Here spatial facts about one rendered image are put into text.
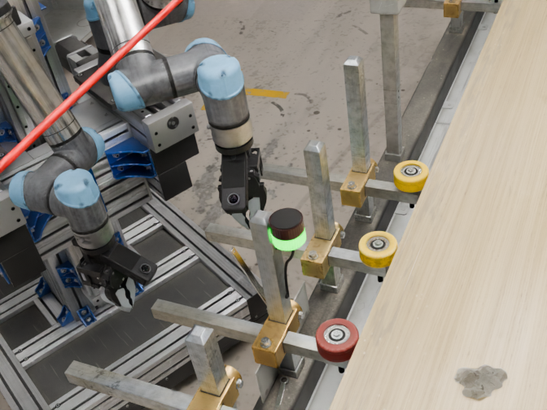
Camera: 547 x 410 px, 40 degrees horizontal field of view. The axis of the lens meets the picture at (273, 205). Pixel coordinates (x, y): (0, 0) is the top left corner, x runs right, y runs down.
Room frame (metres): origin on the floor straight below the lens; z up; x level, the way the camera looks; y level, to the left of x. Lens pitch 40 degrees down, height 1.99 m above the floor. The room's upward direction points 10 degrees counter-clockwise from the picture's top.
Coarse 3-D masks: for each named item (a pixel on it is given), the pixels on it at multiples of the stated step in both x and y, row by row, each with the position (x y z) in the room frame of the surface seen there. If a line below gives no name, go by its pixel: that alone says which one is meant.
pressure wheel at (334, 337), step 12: (324, 324) 0.93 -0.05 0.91; (336, 324) 0.92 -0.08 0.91; (348, 324) 0.91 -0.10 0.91; (324, 336) 0.90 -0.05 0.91; (336, 336) 0.89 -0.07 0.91; (348, 336) 0.89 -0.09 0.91; (324, 348) 0.87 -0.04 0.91; (336, 348) 0.86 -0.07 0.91; (348, 348) 0.86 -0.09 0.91; (336, 360) 0.86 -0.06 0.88
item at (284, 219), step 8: (288, 208) 1.00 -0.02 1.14; (272, 216) 0.99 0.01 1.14; (280, 216) 0.98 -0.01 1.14; (288, 216) 0.98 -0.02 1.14; (296, 216) 0.97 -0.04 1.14; (272, 224) 0.97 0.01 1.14; (280, 224) 0.96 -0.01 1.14; (288, 224) 0.96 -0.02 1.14; (296, 224) 0.96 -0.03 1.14; (288, 240) 0.95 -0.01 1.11; (272, 248) 0.97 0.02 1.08; (288, 296) 0.99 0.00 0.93
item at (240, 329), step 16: (160, 304) 1.10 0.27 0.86; (176, 304) 1.09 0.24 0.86; (176, 320) 1.06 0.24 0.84; (192, 320) 1.04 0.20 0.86; (208, 320) 1.03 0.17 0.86; (224, 320) 1.02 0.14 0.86; (240, 320) 1.01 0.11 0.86; (240, 336) 0.99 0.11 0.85; (256, 336) 0.97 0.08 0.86; (288, 336) 0.95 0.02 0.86; (304, 336) 0.94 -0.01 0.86; (288, 352) 0.93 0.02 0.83; (304, 352) 0.92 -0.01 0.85
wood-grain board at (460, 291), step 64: (512, 0) 2.05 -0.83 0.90; (512, 64) 1.70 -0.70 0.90; (512, 128) 1.42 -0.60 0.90; (448, 192) 1.24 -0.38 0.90; (512, 192) 1.20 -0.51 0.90; (448, 256) 1.05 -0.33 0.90; (512, 256) 1.01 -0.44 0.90; (384, 320) 0.91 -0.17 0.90; (448, 320) 0.89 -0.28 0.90; (512, 320) 0.86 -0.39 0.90; (384, 384) 0.77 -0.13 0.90; (448, 384) 0.75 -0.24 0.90; (512, 384) 0.73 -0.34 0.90
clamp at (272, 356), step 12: (300, 312) 1.01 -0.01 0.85; (264, 324) 0.98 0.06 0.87; (276, 324) 0.98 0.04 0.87; (288, 324) 0.97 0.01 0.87; (264, 336) 0.95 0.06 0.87; (276, 336) 0.95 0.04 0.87; (252, 348) 0.93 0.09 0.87; (264, 348) 0.92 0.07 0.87; (276, 348) 0.92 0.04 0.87; (264, 360) 0.92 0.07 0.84; (276, 360) 0.91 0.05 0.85
